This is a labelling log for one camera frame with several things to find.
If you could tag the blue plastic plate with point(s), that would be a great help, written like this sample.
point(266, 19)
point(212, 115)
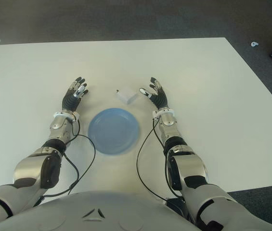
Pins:
point(114, 132)

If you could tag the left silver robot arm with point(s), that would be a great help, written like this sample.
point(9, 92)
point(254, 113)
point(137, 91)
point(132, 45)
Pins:
point(29, 166)

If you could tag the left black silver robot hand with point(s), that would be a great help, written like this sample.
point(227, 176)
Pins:
point(70, 101)

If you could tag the white scrap on floor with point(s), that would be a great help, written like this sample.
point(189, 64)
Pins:
point(254, 44)

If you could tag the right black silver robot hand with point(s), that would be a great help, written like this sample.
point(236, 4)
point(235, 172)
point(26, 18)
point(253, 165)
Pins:
point(161, 99)

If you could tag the silver robot torso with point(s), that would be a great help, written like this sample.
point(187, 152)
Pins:
point(126, 211)

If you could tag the white charger block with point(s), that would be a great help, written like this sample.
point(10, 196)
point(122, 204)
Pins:
point(125, 96)

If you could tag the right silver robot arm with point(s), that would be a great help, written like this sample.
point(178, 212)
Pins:
point(193, 163)

